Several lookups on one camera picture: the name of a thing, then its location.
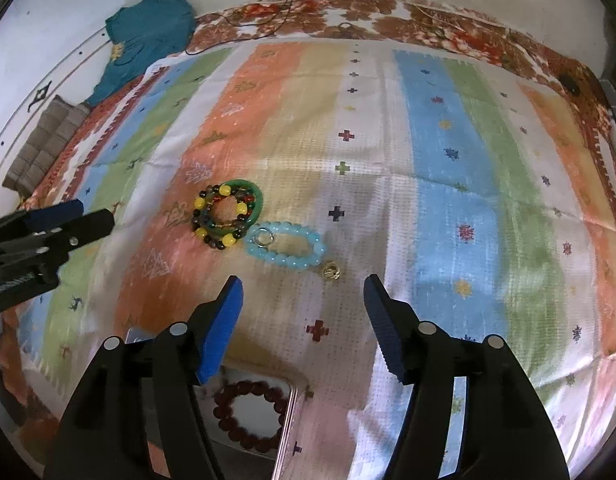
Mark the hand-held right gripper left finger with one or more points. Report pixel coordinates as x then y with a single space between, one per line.
223 335

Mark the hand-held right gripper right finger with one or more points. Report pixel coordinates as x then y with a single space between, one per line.
387 335

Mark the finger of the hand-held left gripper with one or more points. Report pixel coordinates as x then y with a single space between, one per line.
58 212
88 230

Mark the metal tin box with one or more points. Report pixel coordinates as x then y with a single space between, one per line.
293 410

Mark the green bangle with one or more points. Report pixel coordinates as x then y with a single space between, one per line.
258 195

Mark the grey striped cushion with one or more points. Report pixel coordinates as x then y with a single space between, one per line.
43 145

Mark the striped colourful blanket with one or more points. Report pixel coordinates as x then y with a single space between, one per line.
363 185

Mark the teal garment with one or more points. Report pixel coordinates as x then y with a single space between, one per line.
148 30

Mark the small black object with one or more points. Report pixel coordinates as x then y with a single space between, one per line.
570 84

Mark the floral red brown blanket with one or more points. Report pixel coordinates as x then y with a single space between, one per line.
338 10

